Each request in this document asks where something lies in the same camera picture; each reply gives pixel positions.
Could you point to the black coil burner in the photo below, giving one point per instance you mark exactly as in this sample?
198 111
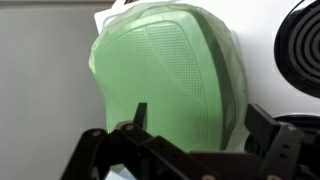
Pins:
300 119
300 50

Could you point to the white electric stove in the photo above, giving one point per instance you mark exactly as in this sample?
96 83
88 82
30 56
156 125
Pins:
260 50

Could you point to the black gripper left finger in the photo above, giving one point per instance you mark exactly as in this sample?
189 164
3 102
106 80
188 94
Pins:
100 150

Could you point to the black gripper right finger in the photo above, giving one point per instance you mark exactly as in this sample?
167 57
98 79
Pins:
276 143

